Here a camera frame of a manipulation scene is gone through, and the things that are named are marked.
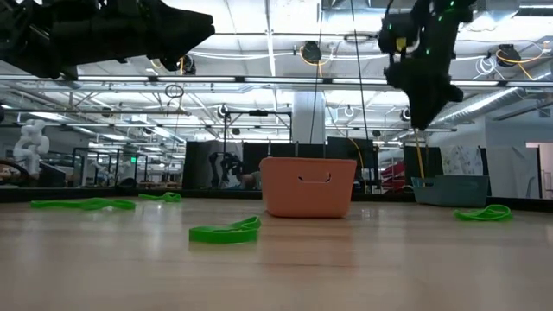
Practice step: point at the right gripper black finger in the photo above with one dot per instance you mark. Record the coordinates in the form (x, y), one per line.
(421, 108)

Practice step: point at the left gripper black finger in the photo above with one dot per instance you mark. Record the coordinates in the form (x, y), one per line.
(181, 30)

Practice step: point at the dark teal plastic basket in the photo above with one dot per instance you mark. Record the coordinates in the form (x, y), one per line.
(449, 192)

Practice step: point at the orange plastic basket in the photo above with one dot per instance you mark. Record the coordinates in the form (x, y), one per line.
(281, 190)

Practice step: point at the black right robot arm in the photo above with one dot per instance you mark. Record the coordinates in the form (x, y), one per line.
(449, 8)

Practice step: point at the black background robot arm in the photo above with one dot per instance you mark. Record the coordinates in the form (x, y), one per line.
(226, 166)

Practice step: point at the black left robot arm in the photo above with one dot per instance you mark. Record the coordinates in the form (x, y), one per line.
(26, 39)

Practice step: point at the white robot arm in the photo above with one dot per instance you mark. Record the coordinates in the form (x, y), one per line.
(30, 147)

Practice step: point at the black panel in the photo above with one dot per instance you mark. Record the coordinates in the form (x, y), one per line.
(432, 164)

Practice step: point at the white patterned sheet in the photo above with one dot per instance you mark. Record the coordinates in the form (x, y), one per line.
(462, 160)

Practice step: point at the red object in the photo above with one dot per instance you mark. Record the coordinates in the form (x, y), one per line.
(395, 175)

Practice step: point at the white square pillar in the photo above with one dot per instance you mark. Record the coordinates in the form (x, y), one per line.
(302, 116)

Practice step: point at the black partition screen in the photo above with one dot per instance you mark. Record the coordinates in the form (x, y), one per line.
(281, 150)

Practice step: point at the person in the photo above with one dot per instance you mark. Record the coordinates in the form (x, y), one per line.
(252, 180)

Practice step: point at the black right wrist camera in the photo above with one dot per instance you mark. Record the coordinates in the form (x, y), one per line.
(395, 32)

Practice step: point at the silver ventilation duct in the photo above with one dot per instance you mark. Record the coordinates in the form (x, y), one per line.
(488, 101)

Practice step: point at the black gantry frame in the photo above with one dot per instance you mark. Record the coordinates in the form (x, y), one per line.
(258, 113)

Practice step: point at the black framed glass enclosure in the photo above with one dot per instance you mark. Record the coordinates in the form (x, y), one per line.
(78, 168)

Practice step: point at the black aluminium table frame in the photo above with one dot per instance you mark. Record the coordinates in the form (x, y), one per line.
(65, 194)

